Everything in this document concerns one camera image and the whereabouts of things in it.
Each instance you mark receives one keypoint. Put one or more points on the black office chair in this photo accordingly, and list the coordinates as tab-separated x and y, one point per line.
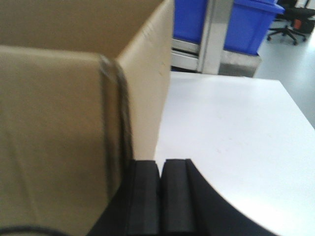
290	15

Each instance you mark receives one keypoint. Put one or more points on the brown cardboard box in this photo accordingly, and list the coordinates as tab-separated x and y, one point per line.
82	89

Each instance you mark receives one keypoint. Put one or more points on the steel shelf frame post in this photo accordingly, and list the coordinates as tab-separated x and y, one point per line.
209	56

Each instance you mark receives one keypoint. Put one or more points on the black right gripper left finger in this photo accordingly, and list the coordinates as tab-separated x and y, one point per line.
135	208

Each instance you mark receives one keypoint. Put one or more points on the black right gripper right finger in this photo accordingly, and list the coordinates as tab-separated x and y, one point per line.
192	207

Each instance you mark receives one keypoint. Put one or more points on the blue bin on shelf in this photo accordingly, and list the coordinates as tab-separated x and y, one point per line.
249	23
189	17

